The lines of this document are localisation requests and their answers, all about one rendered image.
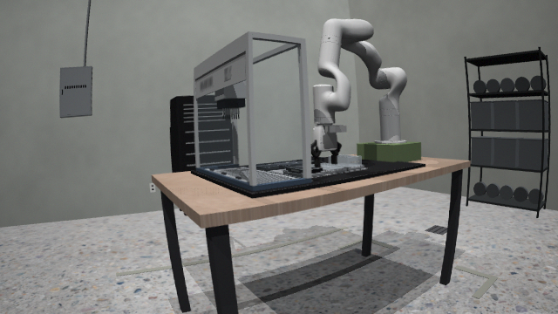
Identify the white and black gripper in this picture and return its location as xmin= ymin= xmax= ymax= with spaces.
xmin=311 ymin=125 xmax=342 ymax=167

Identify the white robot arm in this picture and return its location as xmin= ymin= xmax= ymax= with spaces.
xmin=313 ymin=18 xmax=407 ymax=144

